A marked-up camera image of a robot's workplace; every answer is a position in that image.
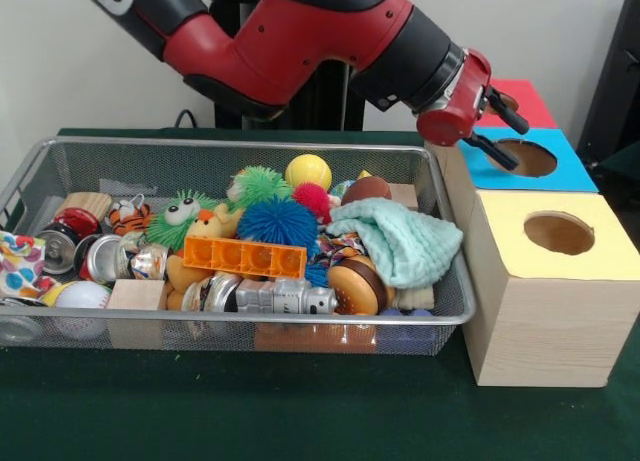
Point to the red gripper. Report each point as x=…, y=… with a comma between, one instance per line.
x=460, y=111

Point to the mint green cloth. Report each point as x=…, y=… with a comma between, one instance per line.
x=400, y=241

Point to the silver toy robot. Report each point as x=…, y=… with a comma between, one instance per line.
x=285, y=298

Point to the orange toy building block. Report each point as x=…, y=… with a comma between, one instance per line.
x=245, y=256

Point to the green spiky ball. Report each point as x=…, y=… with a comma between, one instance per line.
x=165, y=226

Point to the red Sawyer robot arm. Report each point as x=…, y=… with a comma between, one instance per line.
x=300, y=41

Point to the shallow metal mesh bin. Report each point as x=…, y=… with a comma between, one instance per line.
x=452, y=291

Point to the wooden box with three holes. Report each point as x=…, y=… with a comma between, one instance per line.
x=545, y=331

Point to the black panel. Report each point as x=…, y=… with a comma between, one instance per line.
x=615, y=81

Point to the dark green side table cloth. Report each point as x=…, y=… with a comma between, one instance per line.
x=625, y=181

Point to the cream cloth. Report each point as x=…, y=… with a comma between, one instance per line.
x=417, y=298

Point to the yellow foam ball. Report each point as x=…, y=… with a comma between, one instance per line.
x=308, y=172

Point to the toy hamburger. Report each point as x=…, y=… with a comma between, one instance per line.
x=357, y=286

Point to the yellow plush duck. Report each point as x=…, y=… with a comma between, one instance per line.
x=210, y=226

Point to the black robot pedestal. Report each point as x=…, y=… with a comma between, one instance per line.
x=330, y=101

